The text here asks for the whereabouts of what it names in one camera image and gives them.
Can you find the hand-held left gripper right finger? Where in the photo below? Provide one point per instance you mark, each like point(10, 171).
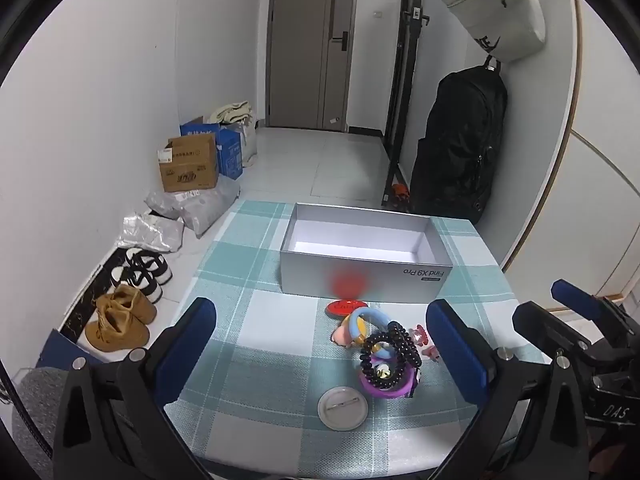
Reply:
point(455, 355)

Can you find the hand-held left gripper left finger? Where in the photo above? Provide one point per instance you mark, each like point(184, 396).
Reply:
point(185, 355)

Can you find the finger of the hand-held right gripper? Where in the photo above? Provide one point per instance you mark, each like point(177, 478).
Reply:
point(575, 296)
point(542, 322)

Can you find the pink bow hair clip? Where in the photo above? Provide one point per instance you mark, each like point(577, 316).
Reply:
point(419, 332)

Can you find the white round badge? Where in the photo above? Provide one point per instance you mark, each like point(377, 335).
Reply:
point(342, 410)

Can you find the silver cardboard box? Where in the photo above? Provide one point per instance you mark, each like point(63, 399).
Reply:
point(350, 275)

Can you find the brown boot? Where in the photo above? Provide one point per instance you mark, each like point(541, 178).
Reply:
point(132, 305)
point(115, 332)

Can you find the teal checkered tablecloth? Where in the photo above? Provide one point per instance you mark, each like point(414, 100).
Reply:
point(260, 320)

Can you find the red round badge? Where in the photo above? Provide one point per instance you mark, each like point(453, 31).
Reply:
point(345, 307)

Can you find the grey parcel bag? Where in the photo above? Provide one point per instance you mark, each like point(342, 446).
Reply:
point(150, 232)
point(200, 205)

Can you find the orange small object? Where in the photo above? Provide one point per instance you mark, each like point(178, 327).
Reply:
point(400, 191)

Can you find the black backpack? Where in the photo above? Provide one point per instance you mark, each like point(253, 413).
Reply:
point(460, 145)

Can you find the brown cardboard box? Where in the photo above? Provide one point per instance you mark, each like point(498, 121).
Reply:
point(190, 165)

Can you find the blue carton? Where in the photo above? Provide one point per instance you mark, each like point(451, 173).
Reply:
point(197, 127)
point(230, 155)

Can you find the white woven bag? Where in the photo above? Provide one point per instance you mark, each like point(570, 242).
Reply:
point(248, 142)

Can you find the cream cloth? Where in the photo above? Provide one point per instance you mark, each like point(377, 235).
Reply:
point(230, 111)

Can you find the black tall stand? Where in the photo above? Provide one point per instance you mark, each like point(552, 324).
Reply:
point(405, 85)

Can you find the white hanging bag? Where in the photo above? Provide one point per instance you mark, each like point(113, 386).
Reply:
point(500, 15)

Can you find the grey door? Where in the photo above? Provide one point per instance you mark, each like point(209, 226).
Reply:
point(300, 60)

